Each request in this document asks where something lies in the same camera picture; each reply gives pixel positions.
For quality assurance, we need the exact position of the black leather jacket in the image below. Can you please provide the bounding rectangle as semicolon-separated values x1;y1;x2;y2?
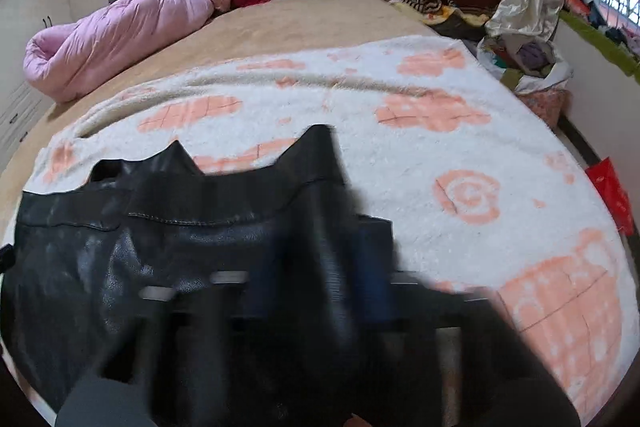
0;123;401;427

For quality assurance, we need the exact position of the white wardrobe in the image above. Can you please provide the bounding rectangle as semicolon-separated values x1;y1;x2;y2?
0;0;68;168

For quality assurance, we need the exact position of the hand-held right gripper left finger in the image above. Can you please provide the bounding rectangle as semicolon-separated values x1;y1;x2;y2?
54;227;283;427

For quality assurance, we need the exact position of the pink quilt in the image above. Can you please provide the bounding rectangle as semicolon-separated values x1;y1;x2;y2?
22;0;232;104

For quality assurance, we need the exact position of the white pink patterned blanket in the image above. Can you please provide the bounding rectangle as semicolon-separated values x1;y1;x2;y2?
20;34;632;423

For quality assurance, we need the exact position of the clutter on window sill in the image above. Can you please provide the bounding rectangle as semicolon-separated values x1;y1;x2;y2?
564;0;640;58

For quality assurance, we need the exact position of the tan bed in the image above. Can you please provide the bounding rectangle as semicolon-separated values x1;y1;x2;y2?
0;0;441;218

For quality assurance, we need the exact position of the white bag of clothes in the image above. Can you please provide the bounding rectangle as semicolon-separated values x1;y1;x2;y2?
475;32;572;94

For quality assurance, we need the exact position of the green sill cloth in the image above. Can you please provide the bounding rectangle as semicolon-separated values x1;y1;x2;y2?
557;9;640;85

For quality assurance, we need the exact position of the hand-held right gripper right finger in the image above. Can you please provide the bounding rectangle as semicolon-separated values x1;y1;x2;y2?
357;214;582;427

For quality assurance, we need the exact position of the red plastic bag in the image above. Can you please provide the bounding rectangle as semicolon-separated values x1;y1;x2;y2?
585;157;636;238

